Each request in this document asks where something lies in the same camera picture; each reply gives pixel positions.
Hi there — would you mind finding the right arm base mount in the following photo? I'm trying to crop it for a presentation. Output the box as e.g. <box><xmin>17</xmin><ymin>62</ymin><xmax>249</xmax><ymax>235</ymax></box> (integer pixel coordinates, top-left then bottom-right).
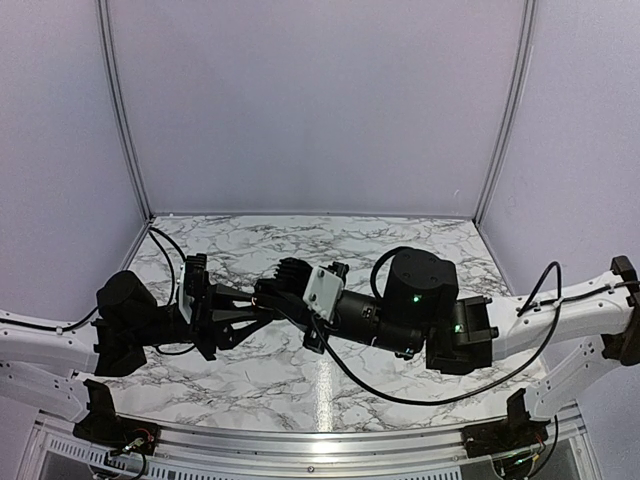
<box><xmin>461</xmin><ymin>388</ymin><xmax>551</xmax><ymax>458</ymax></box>

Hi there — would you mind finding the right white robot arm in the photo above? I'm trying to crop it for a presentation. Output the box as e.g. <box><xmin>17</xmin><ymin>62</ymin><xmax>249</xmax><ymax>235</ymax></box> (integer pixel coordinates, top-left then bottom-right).
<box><xmin>253</xmin><ymin>246</ymin><xmax>639</xmax><ymax>448</ymax></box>

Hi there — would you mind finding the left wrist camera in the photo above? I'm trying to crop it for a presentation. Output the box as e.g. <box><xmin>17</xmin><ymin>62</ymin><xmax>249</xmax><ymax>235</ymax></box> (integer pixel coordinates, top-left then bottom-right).
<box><xmin>176</xmin><ymin>263</ymin><xmax>193</xmax><ymax>325</ymax></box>

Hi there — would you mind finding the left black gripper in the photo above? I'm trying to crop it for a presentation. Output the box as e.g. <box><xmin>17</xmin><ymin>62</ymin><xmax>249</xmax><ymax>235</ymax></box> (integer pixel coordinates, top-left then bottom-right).
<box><xmin>132</xmin><ymin>279</ymin><xmax>273</xmax><ymax>363</ymax></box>

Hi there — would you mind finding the front aluminium rail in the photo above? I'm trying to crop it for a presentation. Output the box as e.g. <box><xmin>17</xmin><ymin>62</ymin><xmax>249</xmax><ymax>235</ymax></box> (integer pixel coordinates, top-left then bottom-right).
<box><xmin>17</xmin><ymin>405</ymin><xmax>600</xmax><ymax>479</ymax></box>

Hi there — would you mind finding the right aluminium frame post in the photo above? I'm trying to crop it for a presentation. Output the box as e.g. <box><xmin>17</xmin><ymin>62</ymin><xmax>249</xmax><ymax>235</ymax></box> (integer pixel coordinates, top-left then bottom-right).
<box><xmin>473</xmin><ymin>0</ymin><xmax>538</xmax><ymax>229</ymax></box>

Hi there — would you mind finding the aluminium frame post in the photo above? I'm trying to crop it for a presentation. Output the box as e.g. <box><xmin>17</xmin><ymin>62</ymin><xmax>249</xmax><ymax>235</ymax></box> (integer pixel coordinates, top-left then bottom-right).
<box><xmin>95</xmin><ymin>0</ymin><xmax>154</xmax><ymax>223</ymax></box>
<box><xmin>473</xmin><ymin>0</ymin><xmax>538</xmax><ymax>229</ymax></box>

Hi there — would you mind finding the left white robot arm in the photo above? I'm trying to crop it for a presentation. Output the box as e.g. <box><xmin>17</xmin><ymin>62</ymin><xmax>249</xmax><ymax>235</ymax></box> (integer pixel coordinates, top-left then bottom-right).
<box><xmin>1</xmin><ymin>255</ymin><xmax>274</xmax><ymax>445</ymax></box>

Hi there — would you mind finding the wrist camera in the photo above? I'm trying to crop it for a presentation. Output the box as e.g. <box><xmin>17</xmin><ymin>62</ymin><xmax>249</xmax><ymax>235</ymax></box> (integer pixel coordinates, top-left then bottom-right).
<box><xmin>176</xmin><ymin>263</ymin><xmax>193</xmax><ymax>325</ymax></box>
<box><xmin>302</xmin><ymin>262</ymin><xmax>349</xmax><ymax>322</ymax></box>

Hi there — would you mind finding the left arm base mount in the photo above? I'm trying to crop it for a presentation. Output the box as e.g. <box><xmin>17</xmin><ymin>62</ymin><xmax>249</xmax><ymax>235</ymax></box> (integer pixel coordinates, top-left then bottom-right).
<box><xmin>73</xmin><ymin>380</ymin><xmax>161</xmax><ymax>455</ymax></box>

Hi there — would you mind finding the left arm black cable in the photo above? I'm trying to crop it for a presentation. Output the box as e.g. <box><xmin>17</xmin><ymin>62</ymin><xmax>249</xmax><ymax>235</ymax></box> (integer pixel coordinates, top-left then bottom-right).
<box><xmin>0</xmin><ymin>227</ymin><xmax>201</xmax><ymax>359</ymax></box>

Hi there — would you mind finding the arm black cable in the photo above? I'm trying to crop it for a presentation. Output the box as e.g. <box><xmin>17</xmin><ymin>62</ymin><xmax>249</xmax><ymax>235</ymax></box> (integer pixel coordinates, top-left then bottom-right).
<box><xmin>0</xmin><ymin>227</ymin><xmax>201</xmax><ymax>359</ymax></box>
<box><xmin>309</xmin><ymin>260</ymin><xmax>564</xmax><ymax>407</ymax></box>

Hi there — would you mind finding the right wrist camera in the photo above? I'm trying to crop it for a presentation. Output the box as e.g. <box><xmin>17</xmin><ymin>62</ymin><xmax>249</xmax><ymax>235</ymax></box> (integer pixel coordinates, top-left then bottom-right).
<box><xmin>302</xmin><ymin>262</ymin><xmax>349</xmax><ymax>322</ymax></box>

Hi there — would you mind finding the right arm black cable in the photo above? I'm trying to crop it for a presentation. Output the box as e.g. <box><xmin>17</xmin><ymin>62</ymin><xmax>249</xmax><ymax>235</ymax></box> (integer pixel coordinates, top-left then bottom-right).
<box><xmin>309</xmin><ymin>260</ymin><xmax>564</xmax><ymax>407</ymax></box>

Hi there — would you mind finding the left aluminium frame post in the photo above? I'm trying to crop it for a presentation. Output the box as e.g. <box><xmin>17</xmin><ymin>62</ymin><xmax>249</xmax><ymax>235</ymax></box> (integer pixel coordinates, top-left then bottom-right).
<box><xmin>95</xmin><ymin>0</ymin><xmax>154</xmax><ymax>223</ymax></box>

